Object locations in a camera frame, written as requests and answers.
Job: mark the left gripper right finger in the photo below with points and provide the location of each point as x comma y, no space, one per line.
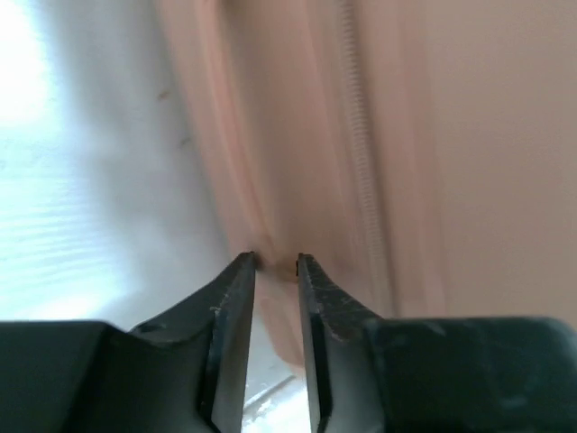
366,373

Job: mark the pink hard-shell suitcase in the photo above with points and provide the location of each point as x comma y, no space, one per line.
423,151

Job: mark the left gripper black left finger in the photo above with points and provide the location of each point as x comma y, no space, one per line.
181,371

